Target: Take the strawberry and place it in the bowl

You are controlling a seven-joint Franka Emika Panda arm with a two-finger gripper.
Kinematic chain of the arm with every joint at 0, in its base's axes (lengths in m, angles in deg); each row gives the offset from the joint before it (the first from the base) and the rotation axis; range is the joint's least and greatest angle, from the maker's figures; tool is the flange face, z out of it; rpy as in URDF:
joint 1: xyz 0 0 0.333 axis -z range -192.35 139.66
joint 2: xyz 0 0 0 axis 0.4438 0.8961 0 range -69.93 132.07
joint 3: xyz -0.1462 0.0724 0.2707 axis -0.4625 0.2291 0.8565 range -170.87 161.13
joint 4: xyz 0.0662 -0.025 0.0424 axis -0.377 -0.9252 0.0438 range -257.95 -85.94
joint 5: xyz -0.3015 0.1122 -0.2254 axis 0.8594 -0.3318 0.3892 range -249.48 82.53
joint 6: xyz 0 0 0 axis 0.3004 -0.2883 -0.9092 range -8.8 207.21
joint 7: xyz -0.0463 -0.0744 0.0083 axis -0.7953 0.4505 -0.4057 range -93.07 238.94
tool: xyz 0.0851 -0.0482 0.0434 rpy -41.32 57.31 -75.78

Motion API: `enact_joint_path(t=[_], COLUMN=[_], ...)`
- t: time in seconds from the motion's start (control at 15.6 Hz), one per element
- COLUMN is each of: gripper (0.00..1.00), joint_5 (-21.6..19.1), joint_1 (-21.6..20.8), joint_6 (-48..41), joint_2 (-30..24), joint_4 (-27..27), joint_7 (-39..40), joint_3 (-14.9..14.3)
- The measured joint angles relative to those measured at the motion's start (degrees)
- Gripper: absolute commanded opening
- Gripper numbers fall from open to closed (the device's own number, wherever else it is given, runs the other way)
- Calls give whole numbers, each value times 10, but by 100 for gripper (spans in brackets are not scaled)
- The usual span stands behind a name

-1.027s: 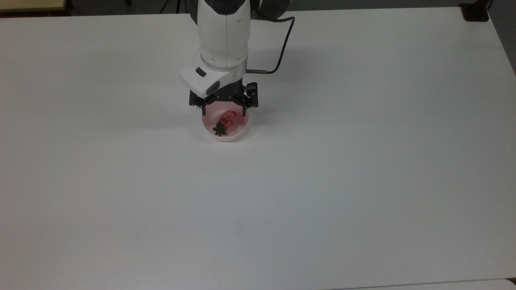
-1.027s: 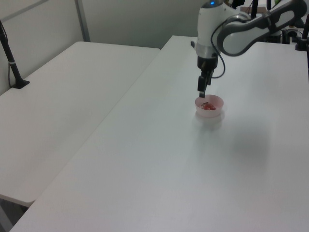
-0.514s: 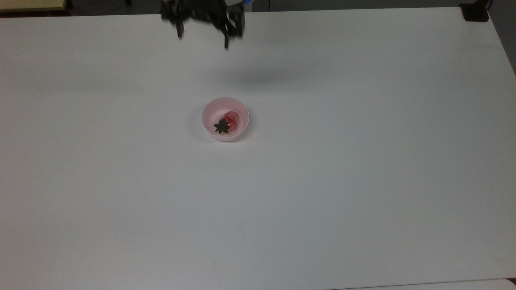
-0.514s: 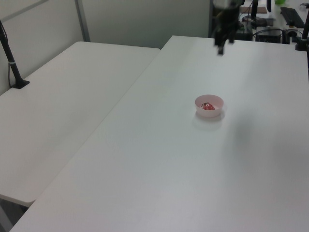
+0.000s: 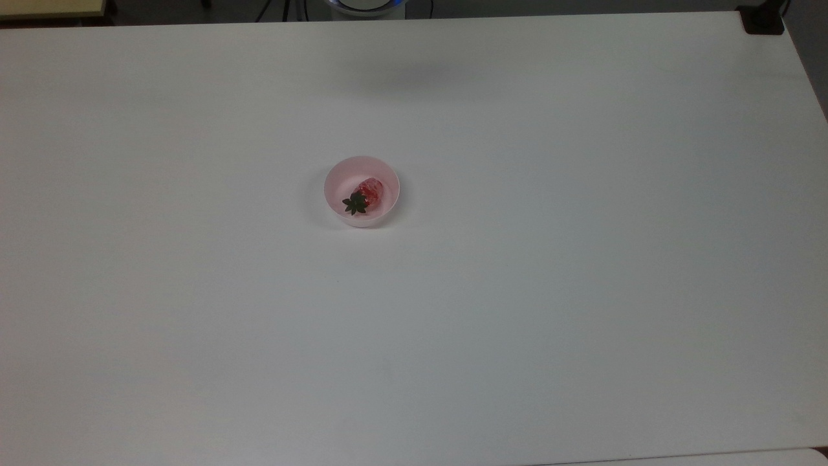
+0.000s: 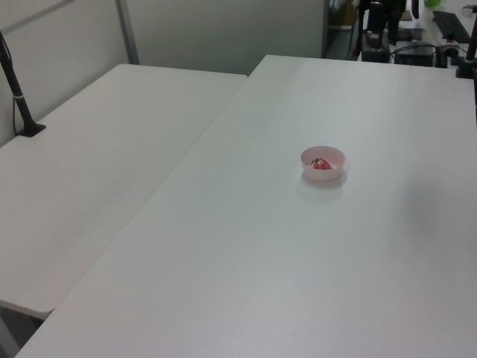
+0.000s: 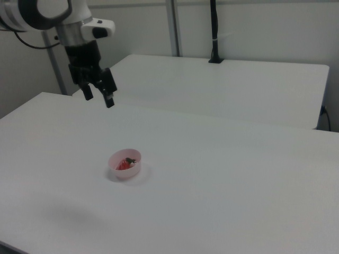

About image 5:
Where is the pink plastic bowl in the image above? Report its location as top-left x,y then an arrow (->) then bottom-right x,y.
323,155 -> 401,228

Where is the black cable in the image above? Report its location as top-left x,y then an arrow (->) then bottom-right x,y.
256,0 -> 308,23

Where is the yellowish wooden table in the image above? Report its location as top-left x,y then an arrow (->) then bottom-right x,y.
0,0 -> 108,21

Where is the red strawberry with green leaves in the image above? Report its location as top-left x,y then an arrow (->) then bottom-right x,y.
342,178 -> 387,216

